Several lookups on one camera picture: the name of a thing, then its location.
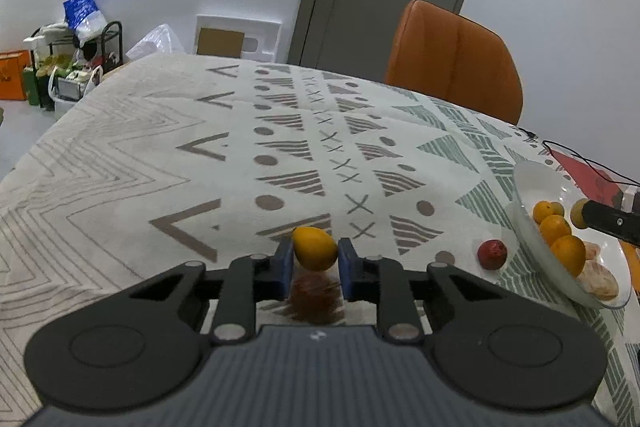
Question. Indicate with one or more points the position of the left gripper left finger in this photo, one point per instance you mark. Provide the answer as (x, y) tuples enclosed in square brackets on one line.
[(247, 281)]

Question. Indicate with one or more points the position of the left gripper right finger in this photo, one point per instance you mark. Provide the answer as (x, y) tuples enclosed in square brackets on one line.
[(386, 284)]

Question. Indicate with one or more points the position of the large orange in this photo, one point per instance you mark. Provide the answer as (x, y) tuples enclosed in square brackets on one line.
[(571, 253), (553, 228)]

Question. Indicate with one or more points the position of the peeled pomelo piece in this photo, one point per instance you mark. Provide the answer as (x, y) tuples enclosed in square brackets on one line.
[(592, 251), (598, 281)]

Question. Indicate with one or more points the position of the small mandarin orange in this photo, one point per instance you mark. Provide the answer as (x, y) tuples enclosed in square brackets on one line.
[(314, 249)]

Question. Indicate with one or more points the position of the tiny orange kumquat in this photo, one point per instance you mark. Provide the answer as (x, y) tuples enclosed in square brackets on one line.
[(544, 209)]

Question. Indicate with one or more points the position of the green lime back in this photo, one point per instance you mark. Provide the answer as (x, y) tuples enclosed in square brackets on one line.
[(576, 216)]

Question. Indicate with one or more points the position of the red placemat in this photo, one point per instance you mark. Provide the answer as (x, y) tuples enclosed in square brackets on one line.
[(598, 183)]

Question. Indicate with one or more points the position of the white bakery plate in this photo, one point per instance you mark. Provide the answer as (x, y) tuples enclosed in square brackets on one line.
[(534, 182)]

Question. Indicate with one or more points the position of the lone red apple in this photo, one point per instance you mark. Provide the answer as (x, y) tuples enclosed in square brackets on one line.
[(492, 254)]

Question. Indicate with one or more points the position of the patterned tablecloth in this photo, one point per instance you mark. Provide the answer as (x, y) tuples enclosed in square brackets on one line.
[(178, 157)]

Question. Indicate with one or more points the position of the orange leather chair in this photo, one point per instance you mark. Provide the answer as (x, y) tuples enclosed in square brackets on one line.
[(445, 55)]

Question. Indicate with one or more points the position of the clear plastic bag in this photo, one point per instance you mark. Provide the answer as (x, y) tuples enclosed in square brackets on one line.
[(162, 39)]

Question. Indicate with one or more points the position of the white bag of items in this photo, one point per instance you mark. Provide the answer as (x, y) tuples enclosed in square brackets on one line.
[(71, 88)]

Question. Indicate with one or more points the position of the black metal rack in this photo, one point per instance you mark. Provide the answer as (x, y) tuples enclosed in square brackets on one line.
[(56, 45)]

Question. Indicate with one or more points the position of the blue white plastic bag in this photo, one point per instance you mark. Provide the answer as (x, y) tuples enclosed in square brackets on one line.
[(84, 18)]

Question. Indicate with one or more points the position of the orange box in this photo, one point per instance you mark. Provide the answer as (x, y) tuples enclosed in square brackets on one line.
[(12, 66)]

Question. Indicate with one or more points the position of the white foam packaging frame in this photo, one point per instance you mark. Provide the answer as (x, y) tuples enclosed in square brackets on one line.
[(255, 40)]

